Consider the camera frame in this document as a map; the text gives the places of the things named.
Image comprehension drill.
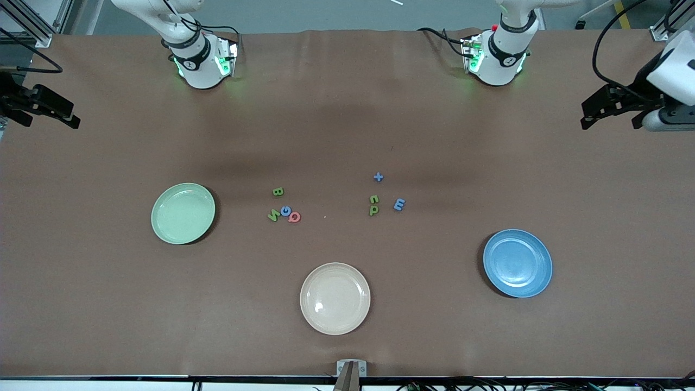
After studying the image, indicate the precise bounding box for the light green plate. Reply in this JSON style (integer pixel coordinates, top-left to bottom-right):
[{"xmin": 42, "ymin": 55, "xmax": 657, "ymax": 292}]
[{"xmin": 151, "ymin": 182, "xmax": 216, "ymax": 245}]

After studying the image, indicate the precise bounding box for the blue plate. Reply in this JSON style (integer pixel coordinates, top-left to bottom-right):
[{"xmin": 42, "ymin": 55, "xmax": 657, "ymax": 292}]
[{"xmin": 483, "ymin": 229, "xmax": 553, "ymax": 299}]

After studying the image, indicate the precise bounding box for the brown table cover sheet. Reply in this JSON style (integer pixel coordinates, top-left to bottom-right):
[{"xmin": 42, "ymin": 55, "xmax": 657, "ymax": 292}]
[{"xmin": 0, "ymin": 28, "xmax": 695, "ymax": 378}]

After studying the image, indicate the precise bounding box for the black table edge trim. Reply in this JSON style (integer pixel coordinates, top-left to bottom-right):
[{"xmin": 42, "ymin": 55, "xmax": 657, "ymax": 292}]
[{"xmin": 0, "ymin": 375, "xmax": 695, "ymax": 382}]

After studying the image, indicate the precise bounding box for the beige plate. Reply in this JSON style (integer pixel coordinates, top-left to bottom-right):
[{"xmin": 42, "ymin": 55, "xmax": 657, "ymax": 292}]
[{"xmin": 300, "ymin": 262, "xmax": 371, "ymax": 336}]

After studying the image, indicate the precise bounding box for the black right base cable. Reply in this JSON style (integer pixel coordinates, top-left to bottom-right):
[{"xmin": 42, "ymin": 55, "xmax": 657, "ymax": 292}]
[{"xmin": 163, "ymin": 0, "xmax": 241, "ymax": 47}]

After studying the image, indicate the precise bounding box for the black base cable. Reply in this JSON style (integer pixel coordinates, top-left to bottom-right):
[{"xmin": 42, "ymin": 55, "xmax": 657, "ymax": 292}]
[
  {"xmin": 163, "ymin": 0, "xmax": 241, "ymax": 47},
  {"xmin": 417, "ymin": 27, "xmax": 469, "ymax": 58}
]

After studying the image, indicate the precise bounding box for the black left base cable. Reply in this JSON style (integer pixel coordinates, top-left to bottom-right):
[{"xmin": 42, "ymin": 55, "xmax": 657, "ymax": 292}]
[{"xmin": 417, "ymin": 27, "xmax": 469, "ymax": 58}]

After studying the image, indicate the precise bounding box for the black cable bundle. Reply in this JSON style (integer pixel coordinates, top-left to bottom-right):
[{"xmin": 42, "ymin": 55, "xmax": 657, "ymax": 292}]
[{"xmin": 315, "ymin": 372, "xmax": 695, "ymax": 391}]

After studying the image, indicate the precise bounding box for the brown post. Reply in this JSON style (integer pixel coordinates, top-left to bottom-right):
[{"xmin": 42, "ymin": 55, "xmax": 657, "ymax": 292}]
[{"xmin": 333, "ymin": 363, "xmax": 362, "ymax": 391}]

